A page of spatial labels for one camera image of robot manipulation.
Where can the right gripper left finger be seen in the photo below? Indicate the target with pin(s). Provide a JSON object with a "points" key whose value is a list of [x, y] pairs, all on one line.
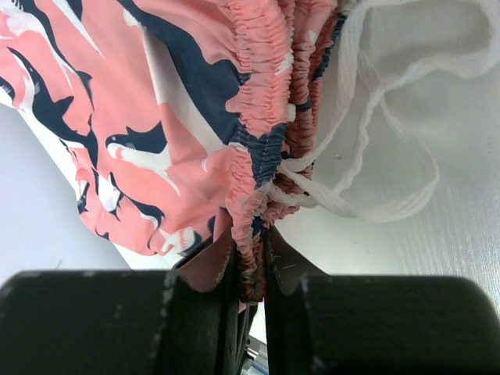
{"points": [[180, 321]]}

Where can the pink whale print shorts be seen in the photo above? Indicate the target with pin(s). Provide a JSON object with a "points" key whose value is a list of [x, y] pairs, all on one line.
{"points": [[176, 120]]}

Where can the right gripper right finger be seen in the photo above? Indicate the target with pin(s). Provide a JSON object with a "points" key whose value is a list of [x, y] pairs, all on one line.
{"points": [[318, 323]]}

